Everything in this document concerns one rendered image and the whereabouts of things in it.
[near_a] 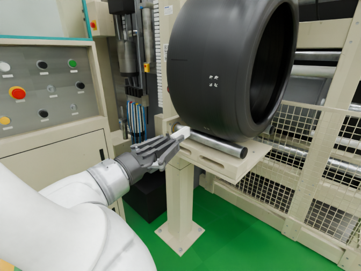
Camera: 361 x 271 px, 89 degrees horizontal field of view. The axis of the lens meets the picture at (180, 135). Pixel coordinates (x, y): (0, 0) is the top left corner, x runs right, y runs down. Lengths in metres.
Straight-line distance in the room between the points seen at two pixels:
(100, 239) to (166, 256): 1.22
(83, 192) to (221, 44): 0.45
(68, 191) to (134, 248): 0.17
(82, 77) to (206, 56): 0.70
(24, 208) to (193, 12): 0.58
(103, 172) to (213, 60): 0.37
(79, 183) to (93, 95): 0.75
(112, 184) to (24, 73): 0.72
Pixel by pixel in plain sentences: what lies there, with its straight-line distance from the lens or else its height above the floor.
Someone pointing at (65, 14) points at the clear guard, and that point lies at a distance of 1.04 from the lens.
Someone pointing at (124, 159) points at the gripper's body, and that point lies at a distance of 0.43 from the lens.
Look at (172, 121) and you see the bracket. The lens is 0.84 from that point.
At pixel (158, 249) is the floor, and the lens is 1.49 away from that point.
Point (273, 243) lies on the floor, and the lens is 1.63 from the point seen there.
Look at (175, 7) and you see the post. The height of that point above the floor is 1.38.
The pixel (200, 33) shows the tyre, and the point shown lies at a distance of 0.57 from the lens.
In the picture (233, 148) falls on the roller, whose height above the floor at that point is 0.91.
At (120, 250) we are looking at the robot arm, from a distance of 0.26.
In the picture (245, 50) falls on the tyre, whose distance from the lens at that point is 0.53.
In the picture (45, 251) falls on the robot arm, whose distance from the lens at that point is 0.24.
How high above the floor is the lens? 1.23
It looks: 25 degrees down
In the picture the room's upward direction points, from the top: straight up
